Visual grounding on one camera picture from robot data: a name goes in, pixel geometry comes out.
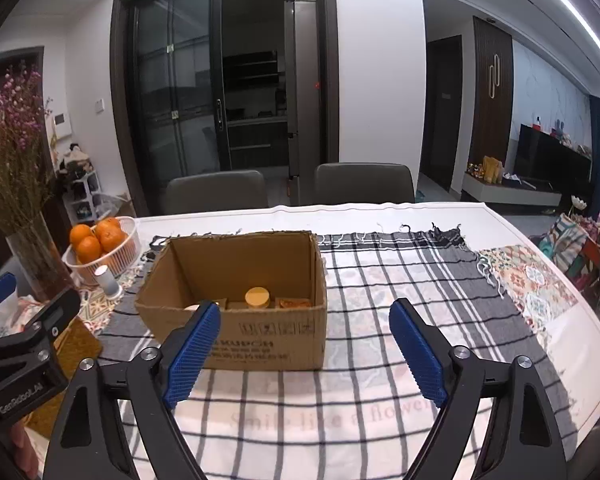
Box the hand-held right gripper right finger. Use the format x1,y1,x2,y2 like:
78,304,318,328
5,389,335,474
389,298,567,480

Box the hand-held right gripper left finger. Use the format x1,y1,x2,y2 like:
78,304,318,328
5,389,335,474
47,301,222,480

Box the large brown cardboard box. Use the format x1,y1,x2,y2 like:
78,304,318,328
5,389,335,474
135,231,328,371

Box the person's left hand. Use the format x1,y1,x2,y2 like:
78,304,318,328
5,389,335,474
0,422,41,480

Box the glass vase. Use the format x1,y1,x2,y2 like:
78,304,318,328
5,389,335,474
5,212,76,303

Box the small white cylinder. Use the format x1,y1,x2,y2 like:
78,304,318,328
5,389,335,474
95,266,122,301

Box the white slatted fruit basket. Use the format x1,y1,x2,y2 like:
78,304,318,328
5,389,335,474
62,216,142,287

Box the yellow lidded jar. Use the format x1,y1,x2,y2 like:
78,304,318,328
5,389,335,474
245,286,272,309

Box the grey plaid tablecloth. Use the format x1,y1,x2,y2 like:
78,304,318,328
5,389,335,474
97,225,576,480

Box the white shoe shelf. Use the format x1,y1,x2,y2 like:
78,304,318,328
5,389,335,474
60,170,103,226

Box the patterned table cover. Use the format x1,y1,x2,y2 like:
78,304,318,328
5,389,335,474
0,202,600,480

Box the dried pink flowers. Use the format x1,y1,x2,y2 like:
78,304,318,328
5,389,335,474
0,62,63,233

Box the plush doll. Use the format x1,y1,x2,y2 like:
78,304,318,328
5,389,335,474
60,142,93,173

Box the grey dining chair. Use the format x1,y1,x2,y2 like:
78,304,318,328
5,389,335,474
160,170,270,216
313,162,416,206

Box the white television cabinet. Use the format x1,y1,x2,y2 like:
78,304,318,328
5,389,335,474
462,170,563,207

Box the colourful patterned bag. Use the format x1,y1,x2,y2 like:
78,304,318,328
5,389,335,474
537,212,593,273

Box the yellow paper bags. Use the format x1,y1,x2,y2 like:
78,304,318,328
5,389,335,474
481,156,503,184

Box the black television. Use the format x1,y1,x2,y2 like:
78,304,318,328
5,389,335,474
514,124,593,192

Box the dark wooden door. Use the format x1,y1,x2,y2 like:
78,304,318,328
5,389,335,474
425,35,463,193

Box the dark glass sliding door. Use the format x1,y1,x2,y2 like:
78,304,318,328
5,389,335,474
111,0,231,216

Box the silver refrigerator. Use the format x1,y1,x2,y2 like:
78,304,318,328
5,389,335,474
283,0,323,206

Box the dark slatted wall panel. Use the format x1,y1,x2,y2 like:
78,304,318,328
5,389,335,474
472,16,513,176

